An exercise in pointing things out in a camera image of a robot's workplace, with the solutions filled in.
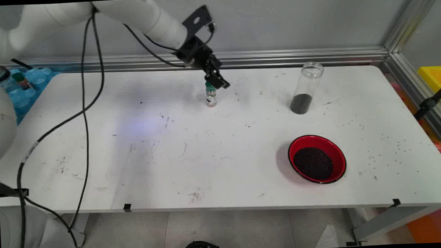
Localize clear jar with dark lid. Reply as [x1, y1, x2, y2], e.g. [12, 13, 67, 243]
[0, 65, 20, 94]

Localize plain black cable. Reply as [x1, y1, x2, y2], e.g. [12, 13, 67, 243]
[61, 12, 187, 248]

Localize dark printed velcro strap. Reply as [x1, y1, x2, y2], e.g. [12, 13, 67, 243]
[0, 181, 29, 199]

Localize black cable with white label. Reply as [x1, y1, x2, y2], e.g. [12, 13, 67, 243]
[11, 10, 194, 248]

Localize small green-capped red-label bottle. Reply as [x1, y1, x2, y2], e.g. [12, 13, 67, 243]
[12, 72, 33, 91]

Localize black seed pile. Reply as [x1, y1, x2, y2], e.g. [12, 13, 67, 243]
[293, 146, 334, 182]

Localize black seeds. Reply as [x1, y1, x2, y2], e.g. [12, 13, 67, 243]
[290, 94, 313, 115]

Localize green-capped spice bottle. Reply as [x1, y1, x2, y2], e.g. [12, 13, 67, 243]
[205, 81, 218, 107]

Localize black pole with clamp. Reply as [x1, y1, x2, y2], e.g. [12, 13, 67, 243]
[412, 87, 441, 121]

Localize blue water bottle pack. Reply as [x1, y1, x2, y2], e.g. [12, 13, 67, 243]
[6, 66, 61, 126]

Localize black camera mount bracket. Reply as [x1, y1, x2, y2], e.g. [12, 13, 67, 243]
[181, 5, 214, 38]

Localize yellow moulded block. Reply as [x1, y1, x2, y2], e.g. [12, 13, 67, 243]
[418, 66, 441, 103]

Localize aluminium frame post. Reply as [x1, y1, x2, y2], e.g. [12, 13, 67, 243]
[381, 0, 441, 53]

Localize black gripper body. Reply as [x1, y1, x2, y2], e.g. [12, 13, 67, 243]
[174, 34, 223, 72]

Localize grey metal table leg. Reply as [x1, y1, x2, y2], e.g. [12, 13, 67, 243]
[60, 213, 91, 248]
[350, 204, 441, 243]

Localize clear plastic jar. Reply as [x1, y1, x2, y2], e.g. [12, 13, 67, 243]
[289, 61, 326, 115]

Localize orange floor panel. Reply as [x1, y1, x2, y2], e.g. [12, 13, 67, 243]
[405, 206, 441, 244]

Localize thin black rod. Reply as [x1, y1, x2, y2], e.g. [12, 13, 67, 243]
[11, 57, 34, 70]

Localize black round floor object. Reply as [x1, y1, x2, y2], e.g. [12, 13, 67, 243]
[180, 240, 227, 248]

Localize aluminium frame rail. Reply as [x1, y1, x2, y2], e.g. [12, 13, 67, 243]
[0, 46, 389, 77]
[382, 50, 441, 148]

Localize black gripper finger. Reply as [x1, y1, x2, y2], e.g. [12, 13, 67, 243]
[205, 58, 224, 76]
[204, 70, 231, 90]

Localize red bowl with black rim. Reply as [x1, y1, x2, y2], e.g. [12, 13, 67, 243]
[287, 134, 348, 186]

